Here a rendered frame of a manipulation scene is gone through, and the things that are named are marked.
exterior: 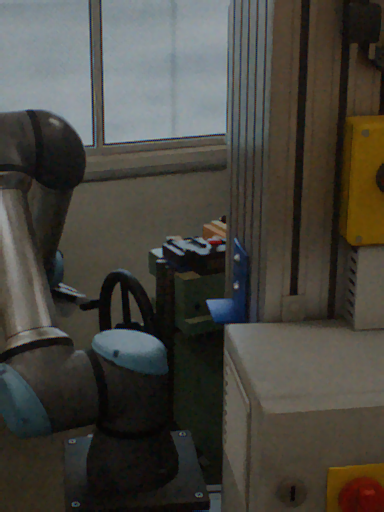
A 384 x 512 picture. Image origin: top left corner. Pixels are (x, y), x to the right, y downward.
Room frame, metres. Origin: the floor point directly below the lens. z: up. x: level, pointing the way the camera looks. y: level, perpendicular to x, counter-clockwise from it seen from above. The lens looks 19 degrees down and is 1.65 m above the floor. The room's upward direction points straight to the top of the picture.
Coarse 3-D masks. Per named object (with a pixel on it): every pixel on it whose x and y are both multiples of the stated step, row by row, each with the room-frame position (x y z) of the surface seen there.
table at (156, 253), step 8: (160, 248) 2.23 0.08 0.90; (152, 256) 2.20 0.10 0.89; (160, 256) 2.17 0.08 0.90; (152, 264) 2.20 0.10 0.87; (152, 272) 2.20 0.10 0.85; (152, 296) 1.99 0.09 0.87; (152, 304) 1.98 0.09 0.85; (176, 320) 1.88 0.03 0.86; (184, 320) 1.85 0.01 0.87; (192, 320) 1.85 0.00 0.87; (200, 320) 1.85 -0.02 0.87; (208, 320) 1.85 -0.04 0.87; (184, 328) 1.85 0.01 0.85; (192, 328) 1.84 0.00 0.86; (200, 328) 1.85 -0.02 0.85; (208, 328) 1.85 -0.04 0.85; (216, 328) 1.86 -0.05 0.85
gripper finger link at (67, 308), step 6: (60, 288) 1.92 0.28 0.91; (78, 294) 1.94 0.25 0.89; (54, 300) 1.91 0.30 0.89; (60, 300) 1.91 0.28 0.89; (66, 300) 1.92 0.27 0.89; (78, 300) 1.93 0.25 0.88; (84, 300) 1.94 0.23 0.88; (60, 306) 1.92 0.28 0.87; (66, 306) 1.92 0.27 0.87; (72, 306) 1.93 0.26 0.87; (66, 312) 1.92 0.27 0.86
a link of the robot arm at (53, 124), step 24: (48, 120) 1.54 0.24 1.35; (48, 144) 1.52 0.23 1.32; (72, 144) 1.56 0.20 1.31; (48, 168) 1.53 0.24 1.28; (72, 168) 1.57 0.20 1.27; (48, 192) 1.62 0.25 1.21; (72, 192) 1.65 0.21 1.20; (48, 216) 1.65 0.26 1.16; (48, 240) 1.70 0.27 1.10; (48, 264) 1.75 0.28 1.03
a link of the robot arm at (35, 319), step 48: (0, 144) 1.49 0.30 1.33; (0, 192) 1.45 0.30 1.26; (0, 240) 1.40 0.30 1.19; (0, 288) 1.36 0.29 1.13; (48, 288) 1.39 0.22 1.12; (48, 336) 1.30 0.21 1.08; (0, 384) 1.27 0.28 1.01; (48, 384) 1.25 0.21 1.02; (96, 384) 1.27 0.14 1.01; (48, 432) 1.24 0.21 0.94
